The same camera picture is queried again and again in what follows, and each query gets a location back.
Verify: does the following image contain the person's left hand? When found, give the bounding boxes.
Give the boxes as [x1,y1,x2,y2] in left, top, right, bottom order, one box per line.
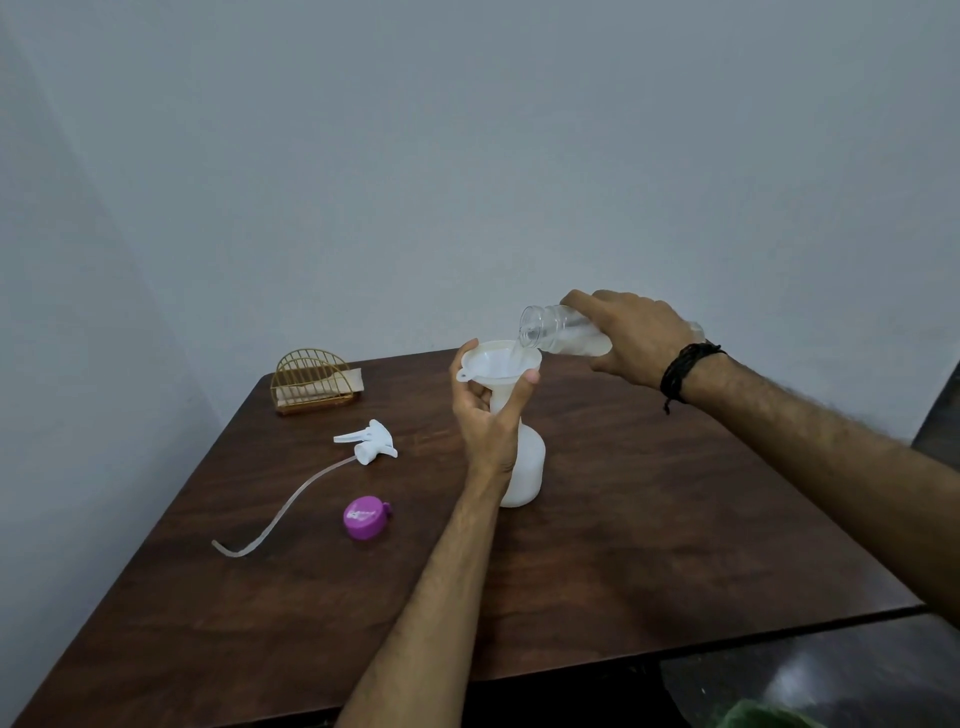
[449,339,542,483]

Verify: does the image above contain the person's right hand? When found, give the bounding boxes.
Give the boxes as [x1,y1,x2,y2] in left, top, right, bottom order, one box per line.
[560,289,708,390]

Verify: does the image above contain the white plastic funnel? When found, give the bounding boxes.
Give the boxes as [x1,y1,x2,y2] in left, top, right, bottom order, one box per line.
[456,339,543,415]

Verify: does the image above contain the clear plastic bottle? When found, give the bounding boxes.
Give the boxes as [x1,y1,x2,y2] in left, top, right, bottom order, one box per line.
[519,303,707,359]

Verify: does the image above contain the white plastic spray bottle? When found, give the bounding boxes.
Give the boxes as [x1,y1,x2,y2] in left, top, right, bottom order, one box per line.
[489,405,547,510]

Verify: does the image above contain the person's right forearm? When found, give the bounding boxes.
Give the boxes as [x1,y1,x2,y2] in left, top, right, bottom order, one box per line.
[681,351,960,633]

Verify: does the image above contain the person's left forearm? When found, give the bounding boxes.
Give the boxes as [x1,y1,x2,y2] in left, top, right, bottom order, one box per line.
[333,465,513,728]

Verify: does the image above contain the beige paper napkins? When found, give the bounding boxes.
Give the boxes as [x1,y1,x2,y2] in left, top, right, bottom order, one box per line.
[275,366,367,411]

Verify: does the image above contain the white spray trigger with tube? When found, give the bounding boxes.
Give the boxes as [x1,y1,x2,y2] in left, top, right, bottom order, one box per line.
[210,419,399,560]

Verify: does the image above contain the purple flip bottle cap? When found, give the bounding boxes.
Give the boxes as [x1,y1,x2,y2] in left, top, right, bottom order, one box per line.
[342,495,393,543]

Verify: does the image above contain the dark wooden furniture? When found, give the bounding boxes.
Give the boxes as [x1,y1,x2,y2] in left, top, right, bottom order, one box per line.
[910,360,960,475]

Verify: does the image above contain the green plastic bag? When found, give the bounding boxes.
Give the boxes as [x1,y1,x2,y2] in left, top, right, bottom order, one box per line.
[714,698,828,728]

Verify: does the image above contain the black cord wristband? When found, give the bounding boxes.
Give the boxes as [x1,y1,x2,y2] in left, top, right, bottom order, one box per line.
[659,342,728,416]

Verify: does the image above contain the gold wire napkin holder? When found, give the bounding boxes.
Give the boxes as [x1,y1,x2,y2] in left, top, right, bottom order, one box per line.
[270,348,358,417]

